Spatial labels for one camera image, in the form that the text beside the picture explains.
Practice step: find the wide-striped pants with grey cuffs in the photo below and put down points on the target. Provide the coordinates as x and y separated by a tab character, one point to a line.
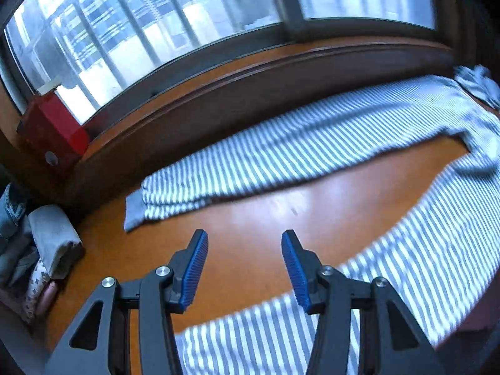
312	136

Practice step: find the wooden window sill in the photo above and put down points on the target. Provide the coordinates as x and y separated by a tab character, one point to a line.
234	86

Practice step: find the folded grey-white cloth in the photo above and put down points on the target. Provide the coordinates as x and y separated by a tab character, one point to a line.
50	234

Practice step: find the small white box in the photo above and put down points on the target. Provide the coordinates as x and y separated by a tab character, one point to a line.
49	86

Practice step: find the folded denim jeans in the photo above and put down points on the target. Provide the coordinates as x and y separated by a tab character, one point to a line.
11	211

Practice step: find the red box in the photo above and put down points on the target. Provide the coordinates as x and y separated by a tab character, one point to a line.
58	129

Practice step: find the hanging plaid laundry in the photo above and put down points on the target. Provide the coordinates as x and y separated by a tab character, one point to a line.
156	7

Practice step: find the narrow-striped garment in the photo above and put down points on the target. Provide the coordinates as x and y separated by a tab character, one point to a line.
478	82

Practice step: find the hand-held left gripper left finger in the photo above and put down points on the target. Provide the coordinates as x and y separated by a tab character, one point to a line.
195	269

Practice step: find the window with grey frame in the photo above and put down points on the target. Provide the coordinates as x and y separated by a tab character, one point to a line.
218	4

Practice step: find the folded dark grey garment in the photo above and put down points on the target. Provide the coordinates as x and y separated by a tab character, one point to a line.
17	258

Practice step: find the folded pink patterned cloth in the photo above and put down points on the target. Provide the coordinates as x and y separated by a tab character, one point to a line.
37	289

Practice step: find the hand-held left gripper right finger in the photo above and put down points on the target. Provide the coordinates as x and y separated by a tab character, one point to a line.
297	273

